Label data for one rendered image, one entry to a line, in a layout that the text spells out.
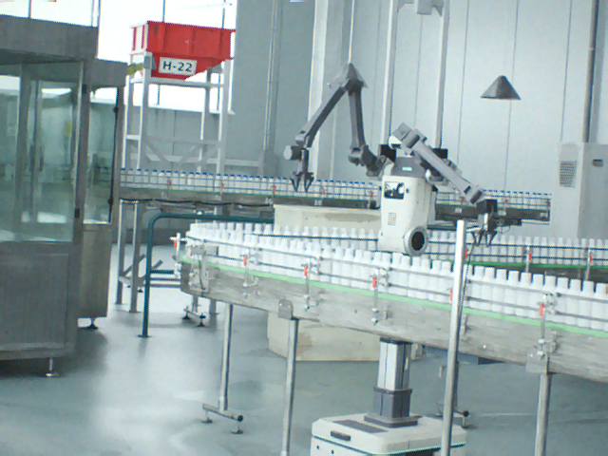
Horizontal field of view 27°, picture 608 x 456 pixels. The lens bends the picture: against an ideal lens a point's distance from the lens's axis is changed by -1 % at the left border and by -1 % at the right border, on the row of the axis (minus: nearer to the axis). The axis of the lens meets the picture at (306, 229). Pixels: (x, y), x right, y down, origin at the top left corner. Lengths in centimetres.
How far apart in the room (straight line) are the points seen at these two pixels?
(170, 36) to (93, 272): 265
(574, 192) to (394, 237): 543
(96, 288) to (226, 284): 469
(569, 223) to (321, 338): 284
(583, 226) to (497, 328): 658
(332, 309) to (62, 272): 321
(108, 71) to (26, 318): 307
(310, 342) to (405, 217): 378
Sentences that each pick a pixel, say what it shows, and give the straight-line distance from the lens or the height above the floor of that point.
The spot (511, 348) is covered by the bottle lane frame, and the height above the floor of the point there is 88.
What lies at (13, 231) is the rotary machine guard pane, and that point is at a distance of 827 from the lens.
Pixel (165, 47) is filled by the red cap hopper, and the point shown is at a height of 255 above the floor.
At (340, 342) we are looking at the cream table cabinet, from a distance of 989.
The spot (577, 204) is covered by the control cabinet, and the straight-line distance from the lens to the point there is 1142.
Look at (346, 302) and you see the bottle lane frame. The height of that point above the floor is 93.
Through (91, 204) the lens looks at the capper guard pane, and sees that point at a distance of 1072.
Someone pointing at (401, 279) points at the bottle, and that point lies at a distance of 529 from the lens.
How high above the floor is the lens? 153
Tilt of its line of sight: 3 degrees down
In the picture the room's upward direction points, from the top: 4 degrees clockwise
